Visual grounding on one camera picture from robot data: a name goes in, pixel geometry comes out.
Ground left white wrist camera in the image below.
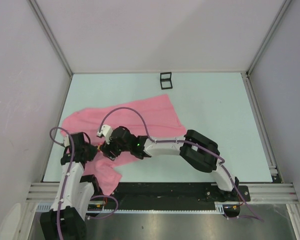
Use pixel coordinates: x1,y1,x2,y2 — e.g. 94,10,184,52
63,135,71,148

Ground aluminium frame rail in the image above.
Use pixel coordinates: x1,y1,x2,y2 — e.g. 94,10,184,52
26,182,297,203
241,72,280,177

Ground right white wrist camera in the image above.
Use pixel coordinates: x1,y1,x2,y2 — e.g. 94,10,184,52
96,124,113,138

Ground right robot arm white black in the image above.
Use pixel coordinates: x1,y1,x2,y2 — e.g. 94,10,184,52
97,125,239,202

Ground left corner aluminium post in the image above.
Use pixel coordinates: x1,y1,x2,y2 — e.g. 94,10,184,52
26,0,74,78

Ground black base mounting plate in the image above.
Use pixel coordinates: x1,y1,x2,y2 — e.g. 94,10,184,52
112,182,251,213

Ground right corner aluminium post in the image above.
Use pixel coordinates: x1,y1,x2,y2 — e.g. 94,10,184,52
245,0,294,76

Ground right aluminium frame rail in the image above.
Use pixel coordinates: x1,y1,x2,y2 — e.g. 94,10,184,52
241,72,280,177

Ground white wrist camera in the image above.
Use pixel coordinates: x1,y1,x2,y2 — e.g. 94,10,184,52
63,135,71,148
96,124,113,138

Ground pink t-shirt garment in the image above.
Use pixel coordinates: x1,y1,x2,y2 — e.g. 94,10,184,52
60,94,187,195

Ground white slotted cable duct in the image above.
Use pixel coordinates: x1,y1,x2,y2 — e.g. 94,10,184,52
35,202,241,216

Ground front aluminium frame rail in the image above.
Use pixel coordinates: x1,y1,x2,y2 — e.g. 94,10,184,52
26,182,297,203

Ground black square frame stand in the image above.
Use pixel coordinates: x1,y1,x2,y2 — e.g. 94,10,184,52
159,72,173,90

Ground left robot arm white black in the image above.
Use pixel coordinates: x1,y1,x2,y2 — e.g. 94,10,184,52
39,132,101,240

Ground corner aluminium post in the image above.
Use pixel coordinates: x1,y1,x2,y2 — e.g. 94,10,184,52
26,0,74,78
245,0,294,76

